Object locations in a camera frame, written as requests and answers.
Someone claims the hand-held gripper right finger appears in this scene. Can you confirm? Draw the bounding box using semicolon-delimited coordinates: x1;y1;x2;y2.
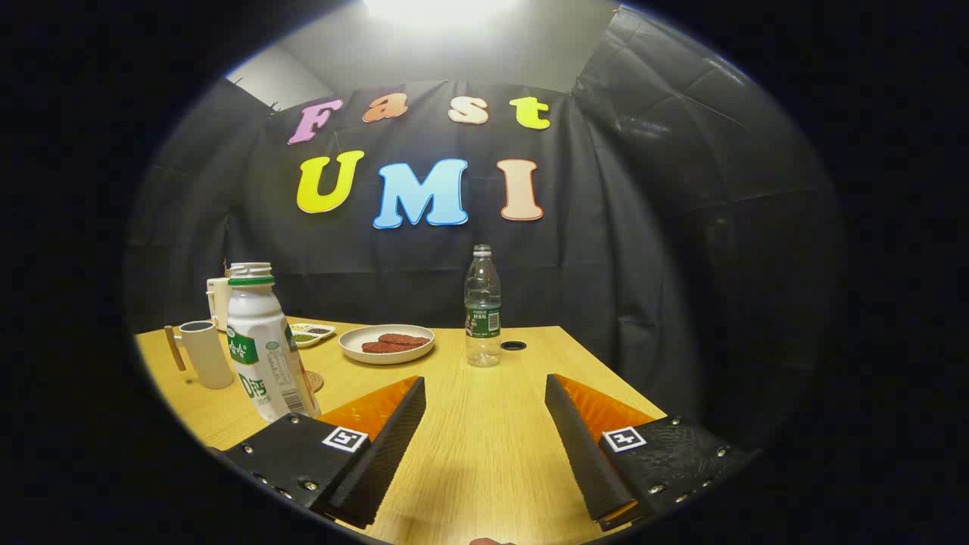
545;374;758;531

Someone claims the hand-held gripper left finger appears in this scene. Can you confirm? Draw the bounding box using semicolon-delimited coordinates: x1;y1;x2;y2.
218;375;426;529

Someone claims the white juice bottle green label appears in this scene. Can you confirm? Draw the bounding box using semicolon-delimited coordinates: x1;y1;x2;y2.
226;262;322;422

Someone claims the white cup wooden handle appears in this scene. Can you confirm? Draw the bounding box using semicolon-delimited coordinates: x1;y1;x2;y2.
164;320;235;390

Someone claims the clear plastic water bottle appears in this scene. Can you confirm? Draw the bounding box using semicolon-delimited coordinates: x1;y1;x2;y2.
464;244;503;369

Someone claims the wooden table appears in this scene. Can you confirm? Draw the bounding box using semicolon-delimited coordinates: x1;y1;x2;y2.
135;316;668;545

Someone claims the white round plate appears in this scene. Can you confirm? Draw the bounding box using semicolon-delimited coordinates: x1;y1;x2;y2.
338;324;436;366

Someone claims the white divided condiment dish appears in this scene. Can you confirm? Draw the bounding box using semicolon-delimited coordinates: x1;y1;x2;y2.
288;322;337;348

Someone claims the black backdrop cloth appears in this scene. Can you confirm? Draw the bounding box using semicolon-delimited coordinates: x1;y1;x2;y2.
125;8;845;447

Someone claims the cream toaster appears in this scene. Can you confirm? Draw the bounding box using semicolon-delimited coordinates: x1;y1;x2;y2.
206;277;232;332

